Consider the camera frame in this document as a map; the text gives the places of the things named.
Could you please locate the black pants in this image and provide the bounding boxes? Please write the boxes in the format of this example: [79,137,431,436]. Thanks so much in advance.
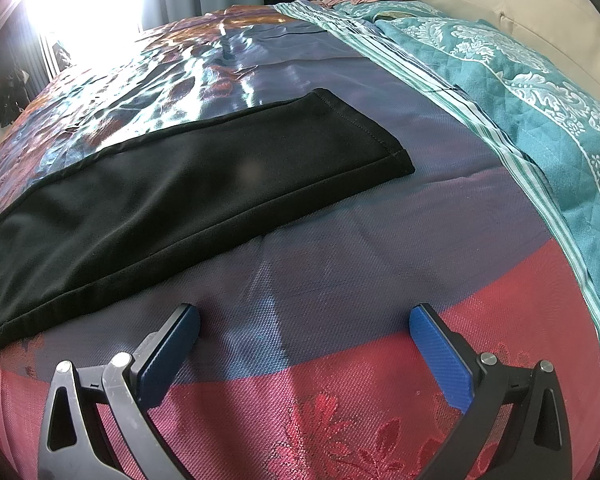
[0,88,414,366]

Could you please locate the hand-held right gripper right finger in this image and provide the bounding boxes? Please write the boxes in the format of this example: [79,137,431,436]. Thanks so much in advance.
[409,303,573,480]

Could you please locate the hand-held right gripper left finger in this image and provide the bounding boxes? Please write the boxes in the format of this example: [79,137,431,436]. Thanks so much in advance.
[37,303,202,480]

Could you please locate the shiny multicolour satin bedspread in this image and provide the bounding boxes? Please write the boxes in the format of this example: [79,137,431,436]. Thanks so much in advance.
[0,4,600,480]

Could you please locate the cream padded headboard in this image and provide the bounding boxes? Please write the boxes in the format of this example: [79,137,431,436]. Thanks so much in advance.
[380,0,600,106]

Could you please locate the hanging dark clothes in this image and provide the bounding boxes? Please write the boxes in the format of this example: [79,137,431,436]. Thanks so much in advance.
[0,10,48,126]

